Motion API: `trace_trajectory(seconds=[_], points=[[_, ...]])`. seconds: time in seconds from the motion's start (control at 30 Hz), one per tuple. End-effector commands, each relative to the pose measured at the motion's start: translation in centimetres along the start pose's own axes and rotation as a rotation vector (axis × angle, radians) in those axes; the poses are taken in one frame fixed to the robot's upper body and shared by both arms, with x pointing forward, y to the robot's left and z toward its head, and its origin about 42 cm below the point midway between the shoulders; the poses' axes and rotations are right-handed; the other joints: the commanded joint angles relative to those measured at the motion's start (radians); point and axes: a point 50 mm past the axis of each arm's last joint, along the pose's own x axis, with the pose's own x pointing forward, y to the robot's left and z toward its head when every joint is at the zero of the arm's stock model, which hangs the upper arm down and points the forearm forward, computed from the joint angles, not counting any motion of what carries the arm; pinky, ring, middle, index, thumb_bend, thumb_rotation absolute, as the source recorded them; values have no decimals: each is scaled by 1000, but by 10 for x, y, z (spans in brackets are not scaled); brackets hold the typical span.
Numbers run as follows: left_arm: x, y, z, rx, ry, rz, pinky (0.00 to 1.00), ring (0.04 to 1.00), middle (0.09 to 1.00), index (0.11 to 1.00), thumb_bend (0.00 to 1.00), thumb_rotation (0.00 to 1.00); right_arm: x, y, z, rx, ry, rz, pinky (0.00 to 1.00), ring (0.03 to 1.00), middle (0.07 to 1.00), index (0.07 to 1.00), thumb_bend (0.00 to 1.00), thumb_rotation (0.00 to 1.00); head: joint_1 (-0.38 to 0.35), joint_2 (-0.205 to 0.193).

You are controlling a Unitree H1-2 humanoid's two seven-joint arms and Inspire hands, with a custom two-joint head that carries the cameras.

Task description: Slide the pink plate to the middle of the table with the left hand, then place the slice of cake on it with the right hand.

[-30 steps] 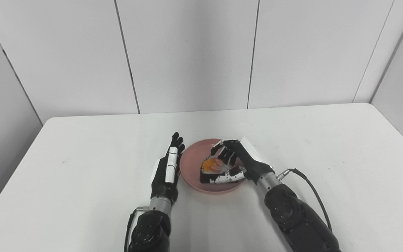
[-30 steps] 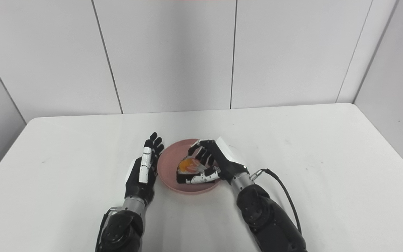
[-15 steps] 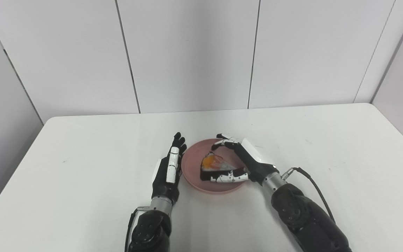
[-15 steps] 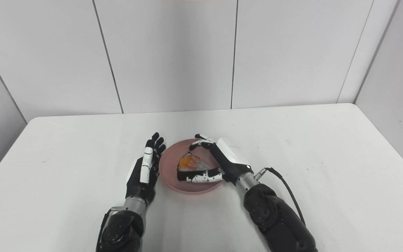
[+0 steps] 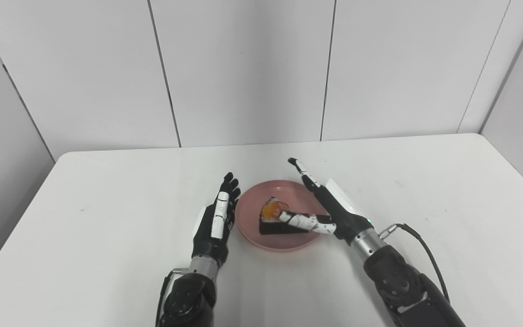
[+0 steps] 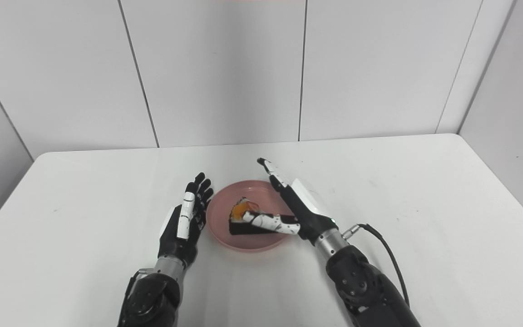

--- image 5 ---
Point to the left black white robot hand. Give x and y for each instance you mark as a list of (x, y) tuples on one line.
[(216, 222)]

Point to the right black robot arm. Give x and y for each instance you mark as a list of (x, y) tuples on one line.
[(402, 281)]

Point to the chocolate cake slice with fruit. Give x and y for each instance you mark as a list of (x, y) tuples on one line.
[(275, 220)]

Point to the pink round plate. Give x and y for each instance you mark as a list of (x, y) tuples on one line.
[(284, 215)]

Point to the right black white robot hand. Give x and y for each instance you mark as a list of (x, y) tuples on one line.
[(329, 213)]

